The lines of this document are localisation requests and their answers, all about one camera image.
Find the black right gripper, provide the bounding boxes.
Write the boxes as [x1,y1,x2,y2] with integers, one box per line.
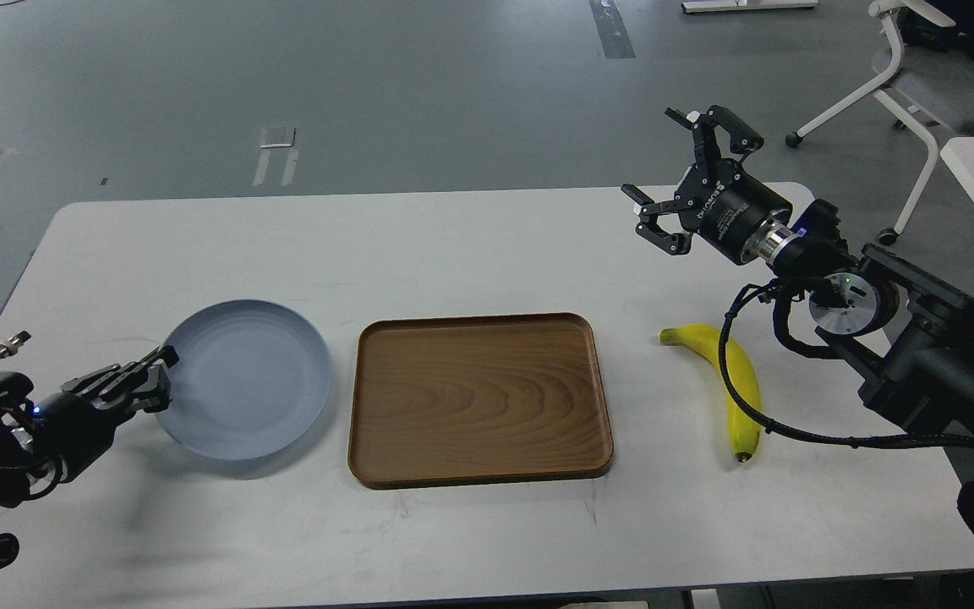
[621,105,794,266]

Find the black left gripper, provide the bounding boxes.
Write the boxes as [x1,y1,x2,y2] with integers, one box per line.
[35,344,179,483]

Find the blue round plate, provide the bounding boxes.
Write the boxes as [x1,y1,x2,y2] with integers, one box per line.
[157,299,332,460]

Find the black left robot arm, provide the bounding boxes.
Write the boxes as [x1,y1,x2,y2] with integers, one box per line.
[0,331,179,570]

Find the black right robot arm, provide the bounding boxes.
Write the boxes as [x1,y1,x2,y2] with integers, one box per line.
[621,105,974,535]

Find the white table base bar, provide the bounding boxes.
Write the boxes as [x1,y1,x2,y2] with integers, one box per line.
[681,0,820,15]

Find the white office chair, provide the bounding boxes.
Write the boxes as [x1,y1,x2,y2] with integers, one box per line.
[785,1,974,246]

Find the brown wooden tray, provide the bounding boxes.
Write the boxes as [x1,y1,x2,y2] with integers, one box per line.
[347,312,614,490]

